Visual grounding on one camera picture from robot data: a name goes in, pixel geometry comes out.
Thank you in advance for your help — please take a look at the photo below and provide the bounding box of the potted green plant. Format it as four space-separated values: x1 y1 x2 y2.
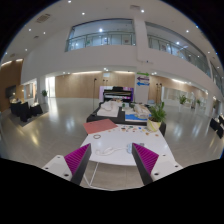
147 102 166 132

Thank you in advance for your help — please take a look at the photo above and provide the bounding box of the white charger with cable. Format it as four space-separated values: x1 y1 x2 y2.
95 147 126 156

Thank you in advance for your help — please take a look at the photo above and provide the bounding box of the wall television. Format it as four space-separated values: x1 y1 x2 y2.
5 85 16 98

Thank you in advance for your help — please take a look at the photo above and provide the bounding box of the white architectural model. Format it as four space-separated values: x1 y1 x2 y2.
97 101 119 117

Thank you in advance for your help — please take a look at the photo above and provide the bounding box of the black piano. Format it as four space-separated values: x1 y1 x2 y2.
103 87 133 102

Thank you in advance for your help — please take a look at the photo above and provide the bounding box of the red paper sheet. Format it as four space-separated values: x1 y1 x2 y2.
83 119 117 134

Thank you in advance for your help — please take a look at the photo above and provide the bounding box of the black chairs group left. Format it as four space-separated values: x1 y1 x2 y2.
10 102 43 122

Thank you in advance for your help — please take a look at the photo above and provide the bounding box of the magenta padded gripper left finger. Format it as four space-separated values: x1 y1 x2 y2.
42 143 93 186

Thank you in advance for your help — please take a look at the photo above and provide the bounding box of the black display platform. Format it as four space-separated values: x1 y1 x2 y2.
86 101 167 137

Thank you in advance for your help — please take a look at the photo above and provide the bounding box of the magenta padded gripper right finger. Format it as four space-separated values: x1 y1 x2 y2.
131 142 184 186

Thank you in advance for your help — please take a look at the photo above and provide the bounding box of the directional sign pillar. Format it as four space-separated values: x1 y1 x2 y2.
134 72 150 104

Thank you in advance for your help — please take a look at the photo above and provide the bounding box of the white table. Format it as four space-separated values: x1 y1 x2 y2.
82 125 174 166

